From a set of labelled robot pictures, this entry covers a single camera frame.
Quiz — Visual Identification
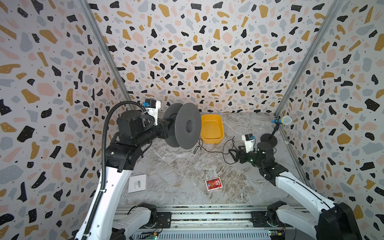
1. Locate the black cable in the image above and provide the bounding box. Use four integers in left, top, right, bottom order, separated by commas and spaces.
193, 136, 241, 165

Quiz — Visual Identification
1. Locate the grey perforated cable spool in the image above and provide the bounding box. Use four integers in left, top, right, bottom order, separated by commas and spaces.
164, 103, 202, 150

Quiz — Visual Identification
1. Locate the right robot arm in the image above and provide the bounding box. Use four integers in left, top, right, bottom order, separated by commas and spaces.
228, 142, 362, 240

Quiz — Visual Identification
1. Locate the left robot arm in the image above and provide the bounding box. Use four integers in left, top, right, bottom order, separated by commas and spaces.
75, 99, 172, 240

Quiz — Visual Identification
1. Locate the black microphone stand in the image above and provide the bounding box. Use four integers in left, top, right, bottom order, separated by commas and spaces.
260, 123, 281, 148

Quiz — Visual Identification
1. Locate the yellow plastic bin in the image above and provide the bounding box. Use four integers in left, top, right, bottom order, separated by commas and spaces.
201, 114, 225, 144

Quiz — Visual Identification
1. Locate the blue toy microphone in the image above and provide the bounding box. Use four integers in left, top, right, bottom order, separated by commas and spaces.
271, 116, 293, 125

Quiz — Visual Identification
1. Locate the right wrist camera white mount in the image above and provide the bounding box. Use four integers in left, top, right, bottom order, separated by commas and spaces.
242, 134, 256, 153

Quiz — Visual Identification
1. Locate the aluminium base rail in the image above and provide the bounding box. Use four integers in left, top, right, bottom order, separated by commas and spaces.
130, 204, 311, 240

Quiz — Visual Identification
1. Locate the aluminium corner rail left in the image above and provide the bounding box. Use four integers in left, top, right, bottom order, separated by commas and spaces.
77, 1, 131, 105

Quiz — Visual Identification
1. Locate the aluminium corner rail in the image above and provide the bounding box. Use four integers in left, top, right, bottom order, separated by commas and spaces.
77, 1, 131, 105
274, 0, 343, 117

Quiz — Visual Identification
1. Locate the aluminium corner rail right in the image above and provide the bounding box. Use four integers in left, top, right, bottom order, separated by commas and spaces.
274, 0, 343, 117

